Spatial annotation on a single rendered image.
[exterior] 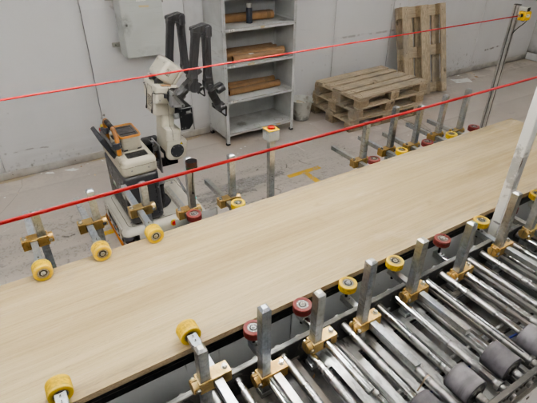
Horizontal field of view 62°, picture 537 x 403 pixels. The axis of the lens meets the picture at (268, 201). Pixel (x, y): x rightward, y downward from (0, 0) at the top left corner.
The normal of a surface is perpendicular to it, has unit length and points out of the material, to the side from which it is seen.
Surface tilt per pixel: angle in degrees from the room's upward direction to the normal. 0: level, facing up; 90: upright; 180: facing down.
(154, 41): 90
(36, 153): 90
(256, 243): 0
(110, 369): 0
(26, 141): 90
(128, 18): 90
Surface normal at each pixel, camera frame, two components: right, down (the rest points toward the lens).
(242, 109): 0.53, 0.47
